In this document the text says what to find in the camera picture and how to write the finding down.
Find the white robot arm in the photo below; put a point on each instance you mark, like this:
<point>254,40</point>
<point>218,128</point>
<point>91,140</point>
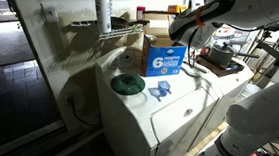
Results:
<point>251,10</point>

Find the blue cardboard detergent box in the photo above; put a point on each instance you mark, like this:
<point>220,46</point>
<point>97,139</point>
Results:
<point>162,61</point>

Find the yellow box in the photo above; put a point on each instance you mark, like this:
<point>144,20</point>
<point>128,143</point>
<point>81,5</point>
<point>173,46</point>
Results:
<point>175,8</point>

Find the green round disc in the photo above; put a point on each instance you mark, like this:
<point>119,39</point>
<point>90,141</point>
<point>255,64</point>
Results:
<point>127,84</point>

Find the dark blue translucent scoop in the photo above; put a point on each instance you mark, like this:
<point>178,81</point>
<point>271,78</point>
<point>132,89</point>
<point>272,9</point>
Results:
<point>164,87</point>

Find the white washing machine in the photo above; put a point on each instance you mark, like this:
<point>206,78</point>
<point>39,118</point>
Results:
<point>136,121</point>

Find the black frying pan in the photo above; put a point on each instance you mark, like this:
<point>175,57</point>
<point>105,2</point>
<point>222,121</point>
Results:
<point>118,22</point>

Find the silver metal utensil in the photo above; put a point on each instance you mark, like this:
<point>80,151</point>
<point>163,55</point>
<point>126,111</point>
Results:
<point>201,69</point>

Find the pink container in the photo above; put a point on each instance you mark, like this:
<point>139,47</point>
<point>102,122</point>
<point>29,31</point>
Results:
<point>140,13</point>

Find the small red object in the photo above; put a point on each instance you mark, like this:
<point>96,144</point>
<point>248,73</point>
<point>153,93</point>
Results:
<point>205,50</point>

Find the white plastic bottle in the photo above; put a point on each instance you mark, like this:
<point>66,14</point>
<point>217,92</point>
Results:
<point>103,11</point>

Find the brown wooden tray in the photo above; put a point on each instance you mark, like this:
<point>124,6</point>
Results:
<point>220,70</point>

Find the wooden floor board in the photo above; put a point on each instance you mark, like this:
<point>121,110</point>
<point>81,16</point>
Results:
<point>194,151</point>

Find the white dryer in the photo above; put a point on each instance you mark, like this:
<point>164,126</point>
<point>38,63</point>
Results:
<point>235,85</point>

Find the white round bucket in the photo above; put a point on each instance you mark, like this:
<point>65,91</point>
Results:
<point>250,91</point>

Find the white wall outlet plate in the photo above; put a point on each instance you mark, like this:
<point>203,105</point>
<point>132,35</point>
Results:
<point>50,13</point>

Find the black camera on stand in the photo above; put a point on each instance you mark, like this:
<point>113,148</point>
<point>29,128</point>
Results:
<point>274,26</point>

